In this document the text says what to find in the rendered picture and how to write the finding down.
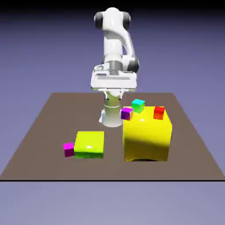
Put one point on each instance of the small red cube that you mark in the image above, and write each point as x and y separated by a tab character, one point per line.
159	112

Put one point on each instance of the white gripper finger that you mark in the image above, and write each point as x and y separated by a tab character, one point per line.
106	96
121	95

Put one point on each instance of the large lime green box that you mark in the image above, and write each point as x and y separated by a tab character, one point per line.
89	143

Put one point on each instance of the small purple cube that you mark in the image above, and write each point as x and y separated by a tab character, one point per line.
127	113

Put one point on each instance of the large yellow box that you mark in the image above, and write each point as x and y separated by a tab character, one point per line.
147	135

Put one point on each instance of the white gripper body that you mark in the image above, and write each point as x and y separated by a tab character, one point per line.
113	82

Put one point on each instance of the small magenta cube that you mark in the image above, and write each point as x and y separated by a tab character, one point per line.
68	149

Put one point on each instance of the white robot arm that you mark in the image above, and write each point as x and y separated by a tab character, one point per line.
112	35

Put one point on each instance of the small green cube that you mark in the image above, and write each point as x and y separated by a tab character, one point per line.
138	105

